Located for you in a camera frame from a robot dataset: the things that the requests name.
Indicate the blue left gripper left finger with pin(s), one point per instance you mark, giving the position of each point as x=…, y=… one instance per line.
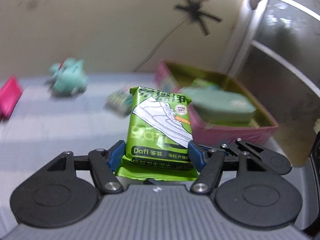
x=115, y=154

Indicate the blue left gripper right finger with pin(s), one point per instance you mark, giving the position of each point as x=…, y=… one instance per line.
x=197, y=155

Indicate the green wet wipes pack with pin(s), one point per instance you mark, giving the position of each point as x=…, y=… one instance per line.
x=158, y=137

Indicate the patterned tissue pack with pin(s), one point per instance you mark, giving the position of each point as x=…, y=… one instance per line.
x=120, y=101

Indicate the mint green pencil pouch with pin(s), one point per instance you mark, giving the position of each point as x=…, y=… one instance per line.
x=219, y=107

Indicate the teal plush toy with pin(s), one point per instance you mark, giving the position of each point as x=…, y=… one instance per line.
x=68, y=78

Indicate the magenta wallet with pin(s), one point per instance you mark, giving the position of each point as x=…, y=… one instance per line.
x=10, y=93

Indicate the striped blue white bedsheet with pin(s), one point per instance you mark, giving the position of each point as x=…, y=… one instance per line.
x=42, y=126

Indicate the pink macaron biscuit tin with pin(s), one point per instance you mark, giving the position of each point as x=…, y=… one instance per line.
x=172, y=76

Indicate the frosted glass window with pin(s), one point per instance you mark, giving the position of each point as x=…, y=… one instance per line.
x=274, y=52

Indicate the black tape cross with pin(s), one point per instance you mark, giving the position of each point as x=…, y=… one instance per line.
x=193, y=8

